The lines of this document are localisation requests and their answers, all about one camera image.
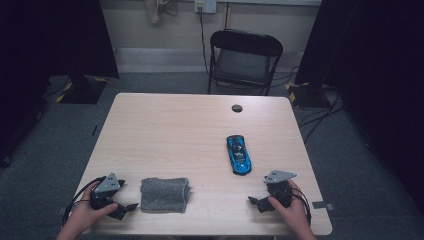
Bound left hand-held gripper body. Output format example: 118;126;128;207
89;172;126;211

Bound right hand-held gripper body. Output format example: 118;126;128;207
263;169;298;208

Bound grey cloth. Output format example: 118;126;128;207
139;177;192;214

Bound blue toy car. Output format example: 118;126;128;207
226;134;253;176

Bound person's right hand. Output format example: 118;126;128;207
268;179;311;234

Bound person's left hand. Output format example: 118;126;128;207
71;182;119;233

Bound black stand base yellow tape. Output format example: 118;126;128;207
284;81;332;110
54;74;110;105

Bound black folding chair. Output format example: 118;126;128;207
207;28;284;97

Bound dark curtain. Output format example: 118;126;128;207
294;0;424;214
0;0;120;168

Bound beige hanging bag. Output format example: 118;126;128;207
143;0;179;25

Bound right hand-held gripper black cable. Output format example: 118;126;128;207
289;186;313;226

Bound hand-held gripper black cable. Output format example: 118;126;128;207
289;186;313;226
61;176;105;228

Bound left hand-held gripper black cable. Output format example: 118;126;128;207
61;176;105;228

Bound black floor cables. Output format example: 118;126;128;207
271;65;345;145

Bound black wall socket cable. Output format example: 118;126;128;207
198;6;211;76

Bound white wall socket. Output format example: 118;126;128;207
194;0;218;15

